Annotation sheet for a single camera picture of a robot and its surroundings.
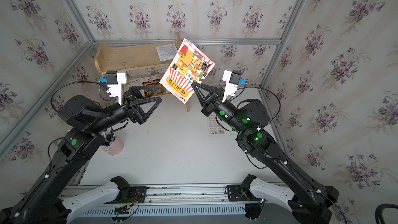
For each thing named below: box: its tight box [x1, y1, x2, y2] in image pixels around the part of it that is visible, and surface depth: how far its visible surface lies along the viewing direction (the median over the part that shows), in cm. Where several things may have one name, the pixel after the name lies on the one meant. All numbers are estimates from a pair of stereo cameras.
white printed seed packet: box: [155, 43, 178, 62], surface depth 78 cm
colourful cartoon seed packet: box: [159, 38, 216, 105], surface depth 46 cm
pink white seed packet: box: [208, 112, 226, 137], surface depth 97 cm
